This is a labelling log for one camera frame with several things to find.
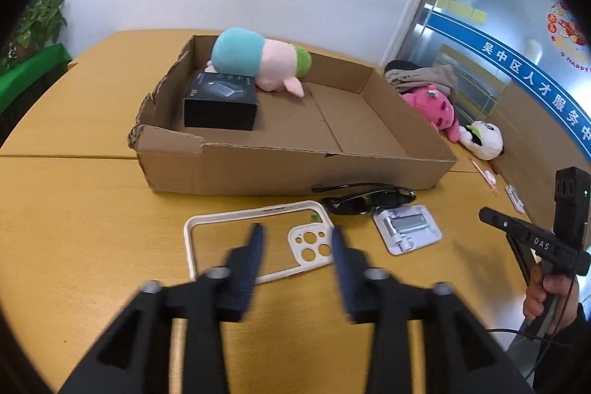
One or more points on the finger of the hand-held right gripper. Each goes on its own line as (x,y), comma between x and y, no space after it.
(495,218)

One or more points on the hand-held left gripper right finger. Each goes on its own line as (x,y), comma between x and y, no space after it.
(344,264)

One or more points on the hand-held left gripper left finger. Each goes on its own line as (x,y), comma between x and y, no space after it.
(251,258)

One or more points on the white phone case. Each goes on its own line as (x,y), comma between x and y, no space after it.
(190,237)

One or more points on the black sunglasses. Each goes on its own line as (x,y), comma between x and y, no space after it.
(364,201)

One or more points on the white folding phone stand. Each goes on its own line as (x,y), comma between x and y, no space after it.
(408,228)

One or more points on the brown cardboard box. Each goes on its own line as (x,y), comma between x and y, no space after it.
(286,168)

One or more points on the person's right forearm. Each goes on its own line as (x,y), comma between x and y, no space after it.
(570,357)

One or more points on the person's right hand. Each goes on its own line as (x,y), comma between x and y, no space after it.
(538,297)

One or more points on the small white clip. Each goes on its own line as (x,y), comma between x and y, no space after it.
(515,196)

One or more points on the pink white pen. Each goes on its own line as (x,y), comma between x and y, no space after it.
(485,177)

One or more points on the white panda plush toy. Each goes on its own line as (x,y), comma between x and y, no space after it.
(485,140)

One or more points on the black product box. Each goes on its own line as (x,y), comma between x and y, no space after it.
(221,105)

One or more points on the beige cloth bag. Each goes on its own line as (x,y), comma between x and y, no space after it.
(415,75)

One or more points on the red round window sticker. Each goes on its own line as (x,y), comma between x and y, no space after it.
(568,34)

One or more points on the teal pink green plush toy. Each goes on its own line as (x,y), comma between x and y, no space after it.
(263,59)

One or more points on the yellow sticky notes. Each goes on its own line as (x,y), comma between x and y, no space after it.
(461,8)

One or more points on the green potted plant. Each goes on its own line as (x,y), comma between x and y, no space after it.
(34,22)

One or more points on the blue wall banner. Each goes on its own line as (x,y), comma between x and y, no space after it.
(517,61)

